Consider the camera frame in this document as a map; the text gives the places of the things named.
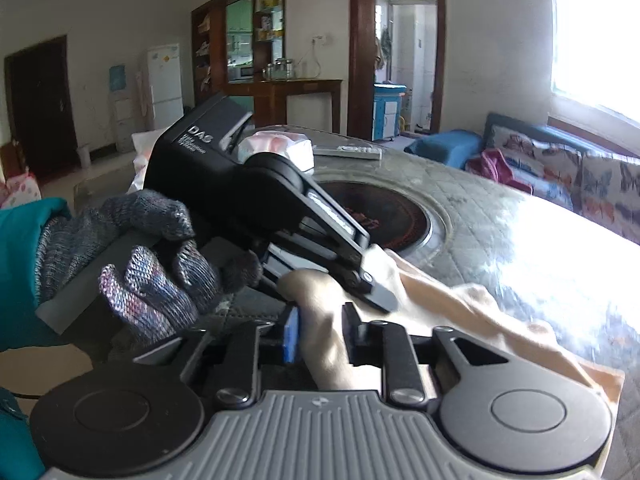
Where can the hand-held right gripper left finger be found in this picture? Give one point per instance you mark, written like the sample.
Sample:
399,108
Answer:
291,335

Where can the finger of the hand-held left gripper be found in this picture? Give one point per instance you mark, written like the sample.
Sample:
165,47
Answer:
272,265
335,220

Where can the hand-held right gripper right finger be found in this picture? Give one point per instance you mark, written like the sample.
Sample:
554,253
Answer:
352,340

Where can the cream long-sleeve top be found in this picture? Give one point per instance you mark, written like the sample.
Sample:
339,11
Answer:
450,310

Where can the person's left forearm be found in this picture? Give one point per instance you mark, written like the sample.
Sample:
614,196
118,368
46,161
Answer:
20,260

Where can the person's left hand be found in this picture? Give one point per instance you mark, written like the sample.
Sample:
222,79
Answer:
150,215

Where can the round black induction cooktop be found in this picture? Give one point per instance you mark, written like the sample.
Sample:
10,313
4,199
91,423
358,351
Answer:
395,215

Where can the white remote control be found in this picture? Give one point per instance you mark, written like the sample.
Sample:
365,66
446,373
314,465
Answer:
350,151

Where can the white refrigerator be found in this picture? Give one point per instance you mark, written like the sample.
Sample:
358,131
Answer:
165,85

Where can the wooden counter cabinet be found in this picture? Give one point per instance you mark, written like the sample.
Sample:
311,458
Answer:
280,100

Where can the white drawer unit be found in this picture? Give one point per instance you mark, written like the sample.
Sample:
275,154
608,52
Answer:
124,125

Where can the glass jar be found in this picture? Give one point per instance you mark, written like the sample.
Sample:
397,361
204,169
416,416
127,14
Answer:
284,69
269,72

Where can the blue cabinet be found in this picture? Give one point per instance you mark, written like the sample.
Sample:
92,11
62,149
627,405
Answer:
387,110

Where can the wooden shelf unit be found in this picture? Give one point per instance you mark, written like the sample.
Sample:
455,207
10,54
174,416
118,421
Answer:
217,35

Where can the blue sofa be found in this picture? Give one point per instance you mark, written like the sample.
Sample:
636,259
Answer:
440,147

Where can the dark wooden door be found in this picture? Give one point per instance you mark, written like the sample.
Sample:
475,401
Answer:
40,110

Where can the hanging towel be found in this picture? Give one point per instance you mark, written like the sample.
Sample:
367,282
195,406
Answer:
385,47

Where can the pink dotted cloth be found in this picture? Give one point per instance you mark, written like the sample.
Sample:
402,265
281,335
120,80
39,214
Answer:
20,192

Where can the butterfly print cushion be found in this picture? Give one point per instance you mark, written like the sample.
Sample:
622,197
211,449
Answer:
610,195
545,170

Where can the person's teal jacket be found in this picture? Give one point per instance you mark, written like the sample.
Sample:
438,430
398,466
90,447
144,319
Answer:
15,440

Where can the window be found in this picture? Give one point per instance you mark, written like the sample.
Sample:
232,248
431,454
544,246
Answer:
595,35

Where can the blue wall poster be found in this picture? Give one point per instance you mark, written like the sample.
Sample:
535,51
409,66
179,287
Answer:
117,78

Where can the wooden door frame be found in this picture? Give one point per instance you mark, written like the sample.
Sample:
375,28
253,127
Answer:
361,50

